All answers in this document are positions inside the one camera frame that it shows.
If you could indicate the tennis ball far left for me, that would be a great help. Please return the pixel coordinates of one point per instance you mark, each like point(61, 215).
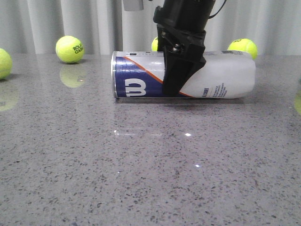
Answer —
point(5, 64)

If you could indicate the tennis ball with Roland Garros print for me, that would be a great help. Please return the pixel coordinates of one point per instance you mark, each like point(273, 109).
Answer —
point(69, 49)

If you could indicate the middle tennis ball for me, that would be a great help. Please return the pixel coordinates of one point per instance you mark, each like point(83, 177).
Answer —
point(154, 44)

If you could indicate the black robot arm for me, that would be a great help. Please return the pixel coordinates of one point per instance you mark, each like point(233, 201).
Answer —
point(181, 35)

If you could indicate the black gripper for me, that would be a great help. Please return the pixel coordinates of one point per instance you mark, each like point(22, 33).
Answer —
point(181, 34)

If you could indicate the white blue tennis ball can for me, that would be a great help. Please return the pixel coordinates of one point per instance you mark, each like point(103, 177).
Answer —
point(227, 74)

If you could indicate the right tennis ball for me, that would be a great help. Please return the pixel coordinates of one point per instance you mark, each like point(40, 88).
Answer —
point(245, 45)

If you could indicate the grey white curtain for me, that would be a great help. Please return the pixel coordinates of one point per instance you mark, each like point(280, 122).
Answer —
point(103, 26)

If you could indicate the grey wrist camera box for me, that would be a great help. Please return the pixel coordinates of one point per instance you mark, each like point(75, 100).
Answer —
point(133, 5)

